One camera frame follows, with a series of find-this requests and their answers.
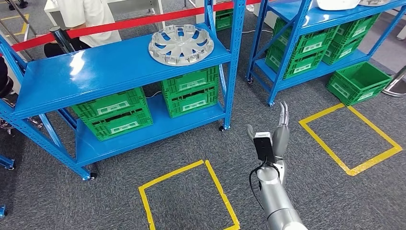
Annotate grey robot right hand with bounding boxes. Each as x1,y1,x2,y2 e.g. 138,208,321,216
247,101,290,160

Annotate silver wheel hubcap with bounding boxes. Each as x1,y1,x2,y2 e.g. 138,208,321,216
360,0,392,7
148,24,214,67

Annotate blue metal shelf rack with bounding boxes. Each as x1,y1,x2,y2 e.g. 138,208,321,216
246,0,406,107
0,0,248,181

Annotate white moulded part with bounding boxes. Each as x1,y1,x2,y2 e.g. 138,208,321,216
316,0,362,11

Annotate green open plastic crate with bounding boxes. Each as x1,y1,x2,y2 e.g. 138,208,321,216
327,62,393,106

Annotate round metal stand base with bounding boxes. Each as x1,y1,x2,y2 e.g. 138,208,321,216
382,65,406,97

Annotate red barrier belt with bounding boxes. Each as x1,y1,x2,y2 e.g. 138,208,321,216
11,0,264,52

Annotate seated person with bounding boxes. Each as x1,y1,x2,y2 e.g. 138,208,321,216
44,0,122,58

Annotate chrome chair base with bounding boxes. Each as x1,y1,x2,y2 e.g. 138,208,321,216
0,117,44,136

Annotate blue metal rack foot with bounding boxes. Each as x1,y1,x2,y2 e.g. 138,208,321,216
0,154,15,218

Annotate yellow floor tape line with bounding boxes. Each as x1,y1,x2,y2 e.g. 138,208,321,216
0,13,30,36

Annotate black chair seat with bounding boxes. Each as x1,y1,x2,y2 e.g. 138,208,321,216
0,57,15,99

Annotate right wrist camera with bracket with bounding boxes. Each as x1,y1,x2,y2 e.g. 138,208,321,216
253,131,276,164

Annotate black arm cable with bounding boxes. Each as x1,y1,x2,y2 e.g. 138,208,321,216
248,160,269,210

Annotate black stanchion post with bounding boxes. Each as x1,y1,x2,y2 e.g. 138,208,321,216
49,26,75,54

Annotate grey metal frame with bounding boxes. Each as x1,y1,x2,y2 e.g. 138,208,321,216
0,0,37,61

